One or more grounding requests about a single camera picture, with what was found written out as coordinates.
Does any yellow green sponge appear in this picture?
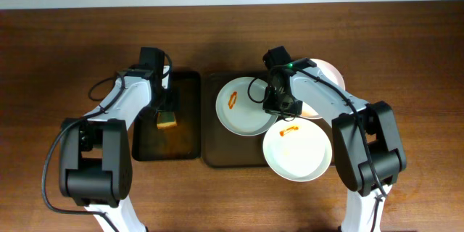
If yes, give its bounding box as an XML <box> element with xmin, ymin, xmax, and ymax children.
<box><xmin>157</xmin><ymin>112</ymin><xmax>177</xmax><ymax>129</ymax></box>

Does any white plate ketchup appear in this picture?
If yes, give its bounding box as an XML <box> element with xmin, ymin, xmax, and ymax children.
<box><xmin>215</xmin><ymin>77</ymin><xmax>278</xmax><ymax>136</ymax></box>
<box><xmin>301</xmin><ymin>58</ymin><xmax>346</xmax><ymax>120</ymax></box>
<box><xmin>262</xmin><ymin>118</ymin><xmax>332</xmax><ymax>182</ymax></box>

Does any white plate ketchup front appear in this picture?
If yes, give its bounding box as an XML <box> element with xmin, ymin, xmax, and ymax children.
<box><xmin>262</xmin><ymin>118</ymin><xmax>332</xmax><ymax>182</ymax></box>

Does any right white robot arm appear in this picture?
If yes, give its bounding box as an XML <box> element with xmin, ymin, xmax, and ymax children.
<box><xmin>261</xmin><ymin>46</ymin><xmax>407</xmax><ymax>231</ymax></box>

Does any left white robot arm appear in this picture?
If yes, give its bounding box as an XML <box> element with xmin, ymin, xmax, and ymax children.
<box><xmin>54</xmin><ymin>47</ymin><xmax>173</xmax><ymax>231</ymax></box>

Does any small black water tray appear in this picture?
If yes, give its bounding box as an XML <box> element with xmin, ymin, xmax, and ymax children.
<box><xmin>132</xmin><ymin>71</ymin><xmax>201</xmax><ymax>162</ymax></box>

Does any large brown serving tray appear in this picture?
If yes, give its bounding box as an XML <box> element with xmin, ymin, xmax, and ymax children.
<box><xmin>201</xmin><ymin>71</ymin><xmax>268</xmax><ymax>168</ymax></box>

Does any white plate ketchup back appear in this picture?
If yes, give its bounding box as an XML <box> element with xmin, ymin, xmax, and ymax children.
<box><xmin>301</xmin><ymin>58</ymin><xmax>346</xmax><ymax>120</ymax></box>

